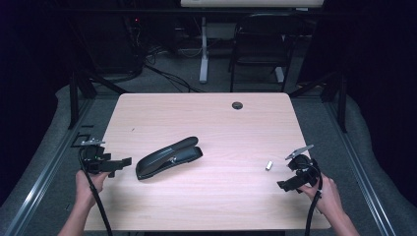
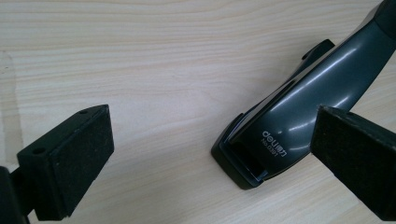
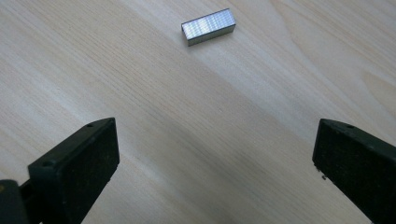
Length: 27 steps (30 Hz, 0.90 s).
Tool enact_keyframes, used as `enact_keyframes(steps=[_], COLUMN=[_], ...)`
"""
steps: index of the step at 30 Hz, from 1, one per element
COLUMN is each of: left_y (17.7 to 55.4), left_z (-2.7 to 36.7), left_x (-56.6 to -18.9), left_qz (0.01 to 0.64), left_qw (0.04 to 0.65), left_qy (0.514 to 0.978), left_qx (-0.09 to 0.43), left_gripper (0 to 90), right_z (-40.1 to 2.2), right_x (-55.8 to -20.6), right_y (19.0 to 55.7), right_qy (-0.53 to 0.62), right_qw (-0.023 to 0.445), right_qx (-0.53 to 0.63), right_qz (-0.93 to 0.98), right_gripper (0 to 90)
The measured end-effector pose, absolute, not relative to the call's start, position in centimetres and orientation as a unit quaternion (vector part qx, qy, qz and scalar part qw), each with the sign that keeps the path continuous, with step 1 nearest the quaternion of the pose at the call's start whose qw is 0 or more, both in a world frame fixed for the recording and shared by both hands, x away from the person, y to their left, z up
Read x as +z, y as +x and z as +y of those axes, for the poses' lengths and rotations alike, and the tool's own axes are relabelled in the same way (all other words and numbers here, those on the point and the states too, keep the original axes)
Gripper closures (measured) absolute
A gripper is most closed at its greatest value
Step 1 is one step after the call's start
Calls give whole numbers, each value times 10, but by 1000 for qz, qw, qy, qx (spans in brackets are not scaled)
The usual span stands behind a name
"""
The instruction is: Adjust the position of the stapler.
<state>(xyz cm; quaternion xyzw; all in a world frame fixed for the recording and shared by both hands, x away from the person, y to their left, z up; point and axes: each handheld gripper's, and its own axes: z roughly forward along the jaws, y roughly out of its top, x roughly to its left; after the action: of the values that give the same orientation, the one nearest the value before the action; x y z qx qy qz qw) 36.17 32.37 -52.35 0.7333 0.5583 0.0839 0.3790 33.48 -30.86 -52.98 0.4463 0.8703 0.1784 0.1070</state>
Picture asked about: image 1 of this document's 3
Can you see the round table grommet hole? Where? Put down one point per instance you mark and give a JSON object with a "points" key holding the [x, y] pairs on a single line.
{"points": [[237, 105]]}

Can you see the black stapler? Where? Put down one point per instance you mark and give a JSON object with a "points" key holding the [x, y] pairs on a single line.
{"points": [[164, 159]]}

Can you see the dark equipment with red light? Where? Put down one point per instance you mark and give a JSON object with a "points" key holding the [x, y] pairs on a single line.
{"points": [[131, 39]]}

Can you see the white standing desk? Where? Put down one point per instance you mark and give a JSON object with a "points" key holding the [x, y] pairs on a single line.
{"points": [[204, 49]]}

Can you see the black metal stand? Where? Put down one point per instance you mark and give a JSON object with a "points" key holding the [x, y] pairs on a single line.
{"points": [[342, 105], [73, 98]]}

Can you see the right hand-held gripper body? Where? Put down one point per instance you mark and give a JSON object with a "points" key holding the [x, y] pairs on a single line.
{"points": [[306, 168]]}

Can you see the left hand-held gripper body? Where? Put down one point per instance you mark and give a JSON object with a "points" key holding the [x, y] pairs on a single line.
{"points": [[95, 160]]}

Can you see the silver staple strip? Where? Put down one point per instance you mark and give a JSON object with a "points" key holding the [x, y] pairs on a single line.
{"points": [[269, 165]]}

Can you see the black chair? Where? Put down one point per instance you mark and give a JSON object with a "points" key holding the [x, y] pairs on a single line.
{"points": [[262, 42]]}

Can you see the person's left hand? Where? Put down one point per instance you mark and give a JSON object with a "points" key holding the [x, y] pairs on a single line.
{"points": [[86, 187]]}

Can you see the aluminium floor rail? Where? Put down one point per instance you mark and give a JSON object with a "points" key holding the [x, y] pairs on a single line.
{"points": [[364, 177], [42, 177]]}

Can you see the person's right hand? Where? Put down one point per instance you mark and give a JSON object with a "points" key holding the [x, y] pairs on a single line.
{"points": [[327, 196]]}

